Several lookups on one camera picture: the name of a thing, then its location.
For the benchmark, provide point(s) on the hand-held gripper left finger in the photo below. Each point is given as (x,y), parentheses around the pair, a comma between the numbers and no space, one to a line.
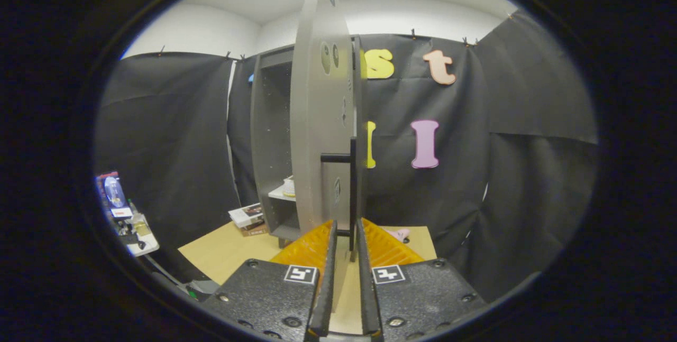
(323,289)

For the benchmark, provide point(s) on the grey electronic device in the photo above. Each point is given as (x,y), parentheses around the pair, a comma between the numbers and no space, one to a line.
(203,289)

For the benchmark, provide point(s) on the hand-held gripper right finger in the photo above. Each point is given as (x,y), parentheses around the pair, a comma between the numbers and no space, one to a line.
(367,289)

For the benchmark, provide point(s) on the clear bottle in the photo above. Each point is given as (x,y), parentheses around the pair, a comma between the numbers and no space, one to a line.
(138,221)

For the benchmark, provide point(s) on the grey shoe cabinet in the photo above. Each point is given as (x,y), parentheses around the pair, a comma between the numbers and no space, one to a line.
(270,120)

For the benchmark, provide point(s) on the blue printed box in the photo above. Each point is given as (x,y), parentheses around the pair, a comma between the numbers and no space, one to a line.
(113,191)

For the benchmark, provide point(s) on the black backdrop cloth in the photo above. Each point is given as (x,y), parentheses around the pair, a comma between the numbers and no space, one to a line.
(169,136)

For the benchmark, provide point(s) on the white cover book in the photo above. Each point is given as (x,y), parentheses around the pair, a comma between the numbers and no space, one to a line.
(246,214)

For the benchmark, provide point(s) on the pink object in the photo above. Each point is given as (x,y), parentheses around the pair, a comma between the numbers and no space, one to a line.
(398,234)

